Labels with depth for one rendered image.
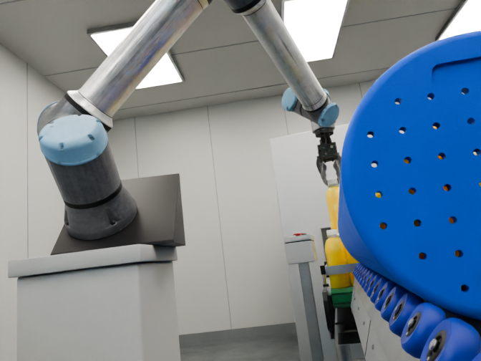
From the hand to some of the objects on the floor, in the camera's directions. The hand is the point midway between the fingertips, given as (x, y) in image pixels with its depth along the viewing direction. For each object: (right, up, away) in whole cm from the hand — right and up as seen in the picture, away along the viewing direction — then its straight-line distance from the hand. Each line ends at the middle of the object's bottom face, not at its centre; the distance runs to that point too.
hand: (332, 181), depth 149 cm
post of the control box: (0, -129, -21) cm, 130 cm away
